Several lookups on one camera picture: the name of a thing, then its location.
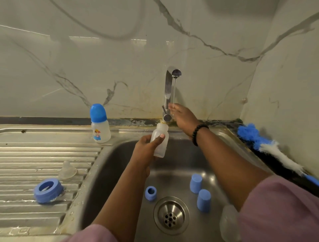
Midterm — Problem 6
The person's right hand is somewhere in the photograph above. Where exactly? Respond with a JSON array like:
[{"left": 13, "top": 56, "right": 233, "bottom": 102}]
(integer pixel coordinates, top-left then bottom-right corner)
[{"left": 168, "top": 103, "right": 204, "bottom": 139}]

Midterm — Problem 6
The person's left hand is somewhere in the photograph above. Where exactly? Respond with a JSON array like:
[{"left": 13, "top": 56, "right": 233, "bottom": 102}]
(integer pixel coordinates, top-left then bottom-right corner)
[{"left": 131, "top": 133, "right": 166, "bottom": 176}]

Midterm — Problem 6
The translucent bottle front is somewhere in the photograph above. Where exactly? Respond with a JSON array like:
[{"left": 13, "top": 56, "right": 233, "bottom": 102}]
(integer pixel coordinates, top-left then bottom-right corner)
[{"left": 151, "top": 119, "right": 170, "bottom": 159}]

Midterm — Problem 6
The translucent bottle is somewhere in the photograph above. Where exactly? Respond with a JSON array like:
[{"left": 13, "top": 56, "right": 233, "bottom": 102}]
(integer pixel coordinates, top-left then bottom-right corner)
[
  {"left": 219, "top": 203, "right": 242, "bottom": 242},
  {"left": 151, "top": 119, "right": 170, "bottom": 159}
]

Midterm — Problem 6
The cartoon print baby bottle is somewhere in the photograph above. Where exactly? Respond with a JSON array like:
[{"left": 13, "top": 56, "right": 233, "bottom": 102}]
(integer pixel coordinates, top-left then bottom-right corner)
[{"left": 90, "top": 103, "right": 112, "bottom": 144}]

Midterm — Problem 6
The blue cylindrical bottle cap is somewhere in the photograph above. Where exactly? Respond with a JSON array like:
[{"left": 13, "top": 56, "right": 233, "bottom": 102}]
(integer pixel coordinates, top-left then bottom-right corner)
[
  {"left": 196, "top": 189, "right": 212, "bottom": 213},
  {"left": 189, "top": 173, "right": 204, "bottom": 194}
]

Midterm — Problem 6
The blue and white bottle brush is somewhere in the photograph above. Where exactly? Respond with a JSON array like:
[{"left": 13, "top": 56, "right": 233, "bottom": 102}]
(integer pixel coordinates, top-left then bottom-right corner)
[{"left": 237, "top": 123, "right": 319, "bottom": 186}]

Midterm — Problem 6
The clear silicone teat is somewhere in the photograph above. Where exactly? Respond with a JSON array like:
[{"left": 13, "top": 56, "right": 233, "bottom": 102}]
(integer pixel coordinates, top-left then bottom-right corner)
[{"left": 58, "top": 160, "right": 78, "bottom": 181}]

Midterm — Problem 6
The person's left forearm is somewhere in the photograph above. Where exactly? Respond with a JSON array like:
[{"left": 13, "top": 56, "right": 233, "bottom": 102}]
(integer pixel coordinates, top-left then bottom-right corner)
[{"left": 92, "top": 167, "right": 150, "bottom": 242}]

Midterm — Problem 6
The chrome sink faucet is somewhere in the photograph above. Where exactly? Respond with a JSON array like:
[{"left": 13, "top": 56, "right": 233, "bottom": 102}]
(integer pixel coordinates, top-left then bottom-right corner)
[{"left": 161, "top": 67, "right": 182, "bottom": 124}]

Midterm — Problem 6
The metal sink drain strainer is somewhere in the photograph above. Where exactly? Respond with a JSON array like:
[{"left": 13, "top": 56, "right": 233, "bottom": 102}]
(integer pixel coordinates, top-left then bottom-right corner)
[{"left": 153, "top": 196, "right": 190, "bottom": 236}]

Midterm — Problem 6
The pink shirt sleeve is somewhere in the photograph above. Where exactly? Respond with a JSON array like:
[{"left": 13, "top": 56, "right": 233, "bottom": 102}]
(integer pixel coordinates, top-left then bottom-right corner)
[
  {"left": 237, "top": 174, "right": 319, "bottom": 242},
  {"left": 62, "top": 224, "right": 119, "bottom": 242}
]

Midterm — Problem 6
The stainless steel sink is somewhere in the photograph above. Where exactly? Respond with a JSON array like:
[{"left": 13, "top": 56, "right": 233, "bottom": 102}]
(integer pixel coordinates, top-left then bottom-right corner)
[{"left": 0, "top": 124, "right": 319, "bottom": 242}]

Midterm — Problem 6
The black bead bracelet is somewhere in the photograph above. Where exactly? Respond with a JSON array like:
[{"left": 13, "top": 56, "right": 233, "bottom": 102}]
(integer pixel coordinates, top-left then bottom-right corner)
[{"left": 191, "top": 124, "right": 210, "bottom": 147}]

